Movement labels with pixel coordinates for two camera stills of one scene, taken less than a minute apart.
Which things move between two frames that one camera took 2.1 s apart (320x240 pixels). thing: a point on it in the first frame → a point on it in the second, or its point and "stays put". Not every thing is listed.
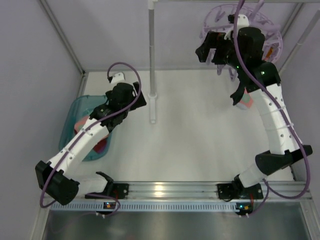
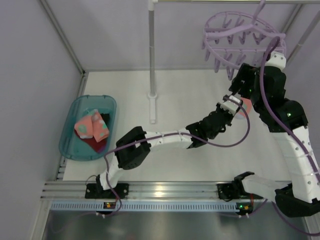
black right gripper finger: [216, 40] → [246, 73]
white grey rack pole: [152, 95] stays put
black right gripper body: [208, 46] → [240, 81]
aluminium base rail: [141, 191] stays put
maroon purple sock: [101, 145] stays put
